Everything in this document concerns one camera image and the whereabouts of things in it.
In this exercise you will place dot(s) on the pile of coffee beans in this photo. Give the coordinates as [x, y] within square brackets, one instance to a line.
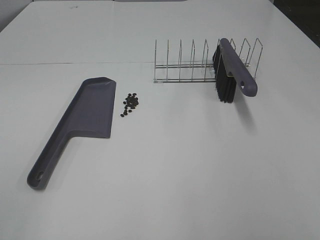
[129, 104]

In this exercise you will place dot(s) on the chrome wire dish rack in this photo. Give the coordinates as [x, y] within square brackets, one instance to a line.
[194, 63]

